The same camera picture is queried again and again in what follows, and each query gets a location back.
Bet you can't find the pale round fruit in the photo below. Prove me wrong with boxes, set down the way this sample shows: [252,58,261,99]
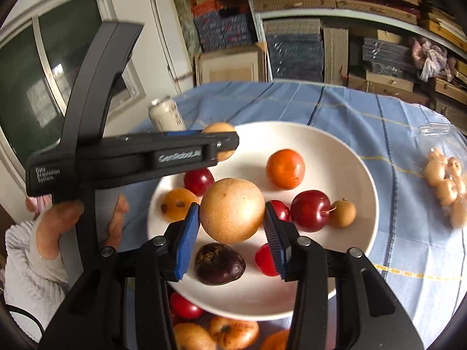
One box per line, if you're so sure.
[202,122,235,162]

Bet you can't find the dark red plum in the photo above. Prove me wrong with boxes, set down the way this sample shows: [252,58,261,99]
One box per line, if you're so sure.
[290,190,331,232]
[184,168,215,197]

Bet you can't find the orange tangerine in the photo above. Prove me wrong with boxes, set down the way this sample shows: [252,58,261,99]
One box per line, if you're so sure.
[266,148,306,190]

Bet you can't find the large tan pear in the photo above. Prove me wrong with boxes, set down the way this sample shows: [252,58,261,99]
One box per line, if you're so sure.
[199,178,265,244]

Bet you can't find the pale yellow apple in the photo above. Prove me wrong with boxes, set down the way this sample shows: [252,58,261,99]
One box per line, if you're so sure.
[173,322,217,350]

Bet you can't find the small orange mandarin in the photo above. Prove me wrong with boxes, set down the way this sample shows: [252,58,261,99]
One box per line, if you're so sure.
[260,330,290,350]

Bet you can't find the yellow spotted persimmon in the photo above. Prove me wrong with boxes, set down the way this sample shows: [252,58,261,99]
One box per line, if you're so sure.
[160,188,199,223]

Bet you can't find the small brown longan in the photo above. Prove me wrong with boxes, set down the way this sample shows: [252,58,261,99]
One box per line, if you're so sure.
[328,199,357,228]

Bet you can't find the red cherry tomato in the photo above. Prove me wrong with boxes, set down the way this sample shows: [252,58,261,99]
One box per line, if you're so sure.
[255,243,279,277]

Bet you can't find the small red tomato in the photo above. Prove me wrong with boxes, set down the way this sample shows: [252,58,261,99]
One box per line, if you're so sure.
[270,200,291,221]

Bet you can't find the grey knit sleeve forearm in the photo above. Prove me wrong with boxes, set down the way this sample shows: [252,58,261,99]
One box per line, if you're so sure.
[5,221,69,329]

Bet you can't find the person's left hand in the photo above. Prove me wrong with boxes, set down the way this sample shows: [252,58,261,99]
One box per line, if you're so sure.
[25,193,131,262]

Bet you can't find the white beverage can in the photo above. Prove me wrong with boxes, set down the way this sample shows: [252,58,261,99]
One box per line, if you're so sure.
[148,97,186,132]

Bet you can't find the cardboard box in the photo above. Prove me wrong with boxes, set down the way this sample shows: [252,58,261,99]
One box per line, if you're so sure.
[194,43,268,86]

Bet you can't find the blue checked tablecloth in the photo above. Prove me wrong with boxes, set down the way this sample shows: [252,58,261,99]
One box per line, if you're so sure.
[116,80,467,350]

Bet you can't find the large white plate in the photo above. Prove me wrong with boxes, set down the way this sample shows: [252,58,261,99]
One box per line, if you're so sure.
[146,121,381,323]

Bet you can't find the metal storage shelf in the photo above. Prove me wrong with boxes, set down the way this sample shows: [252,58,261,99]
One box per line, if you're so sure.
[248,0,466,106]

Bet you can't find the pink plastic bag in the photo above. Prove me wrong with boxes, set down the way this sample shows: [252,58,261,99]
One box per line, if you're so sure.
[409,37,452,82]

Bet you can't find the window frame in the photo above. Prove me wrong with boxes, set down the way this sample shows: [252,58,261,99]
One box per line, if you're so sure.
[0,0,147,205]

